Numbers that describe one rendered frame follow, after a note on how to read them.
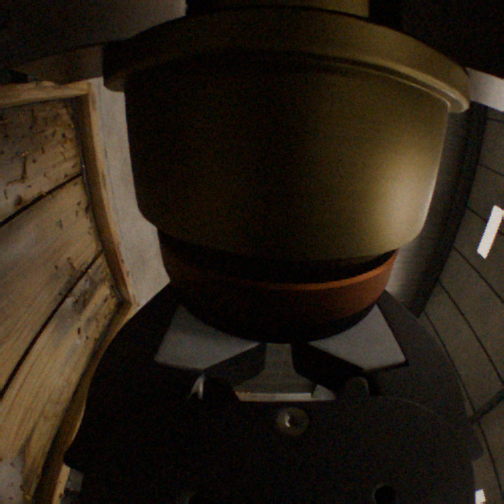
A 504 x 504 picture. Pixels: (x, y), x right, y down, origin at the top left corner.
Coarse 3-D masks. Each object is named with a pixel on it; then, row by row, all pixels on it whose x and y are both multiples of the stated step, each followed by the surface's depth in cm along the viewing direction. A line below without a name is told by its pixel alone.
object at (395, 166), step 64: (192, 0) 3; (256, 0) 3; (320, 0) 3; (384, 0) 3; (128, 64) 3; (192, 64) 3; (256, 64) 3; (320, 64) 3; (384, 64) 2; (448, 64) 2; (128, 128) 5; (192, 128) 3; (256, 128) 3; (320, 128) 3; (384, 128) 3; (192, 192) 4; (256, 192) 4; (320, 192) 3; (384, 192) 4; (192, 256) 6; (256, 256) 4; (320, 256) 4; (384, 256) 6; (256, 320) 6; (320, 320) 5
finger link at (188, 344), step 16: (176, 320) 7; (192, 320) 7; (176, 336) 6; (192, 336) 6; (208, 336) 6; (224, 336) 6; (160, 352) 6; (176, 352) 6; (192, 352) 6; (208, 352) 6; (224, 352) 6; (240, 352) 6; (256, 352) 6; (176, 368) 6; (192, 368) 6; (208, 368) 6; (224, 368) 6; (240, 368) 6; (256, 368) 7
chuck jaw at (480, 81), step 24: (408, 0) 2; (432, 0) 2; (456, 0) 2; (480, 0) 1; (408, 24) 3; (432, 24) 2; (456, 24) 2; (480, 24) 2; (456, 48) 2; (480, 48) 2; (480, 72) 2; (480, 96) 4
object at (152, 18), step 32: (0, 0) 2; (32, 0) 2; (64, 0) 2; (96, 0) 2; (128, 0) 2; (160, 0) 3; (0, 32) 3; (32, 32) 2; (64, 32) 2; (96, 32) 3; (128, 32) 3; (32, 64) 2; (64, 64) 3; (96, 64) 4
